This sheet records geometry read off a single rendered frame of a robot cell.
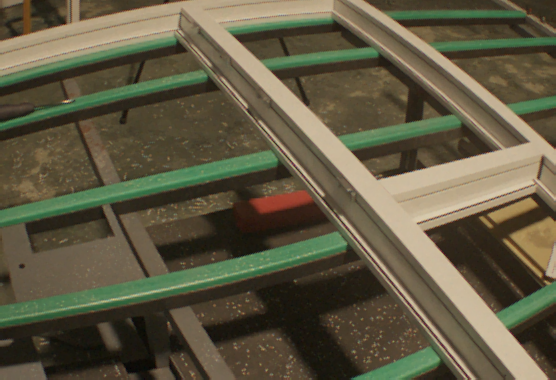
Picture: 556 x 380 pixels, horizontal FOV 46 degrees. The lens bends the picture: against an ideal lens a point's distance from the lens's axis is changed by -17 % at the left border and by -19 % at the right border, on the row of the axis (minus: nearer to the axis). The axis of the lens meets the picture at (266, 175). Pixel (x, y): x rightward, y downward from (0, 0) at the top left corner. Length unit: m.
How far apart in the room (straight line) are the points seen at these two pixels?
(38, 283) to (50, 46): 0.79
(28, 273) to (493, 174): 0.78
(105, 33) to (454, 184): 0.92
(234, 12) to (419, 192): 0.85
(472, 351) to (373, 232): 0.29
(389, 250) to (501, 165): 0.30
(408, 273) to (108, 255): 0.43
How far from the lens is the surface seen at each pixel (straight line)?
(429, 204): 1.17
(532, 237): 1.62
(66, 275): 1.07
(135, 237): 1.18
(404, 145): 1.42
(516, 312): 1.05
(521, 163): 1.29
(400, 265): 1.04
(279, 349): 1.32
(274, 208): 1.58
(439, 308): 0.97
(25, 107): 1.47
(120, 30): 1.75
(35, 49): 1.71
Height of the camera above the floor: 1.55
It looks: 33 degrees down
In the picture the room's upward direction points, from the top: 3 degrees clockwise
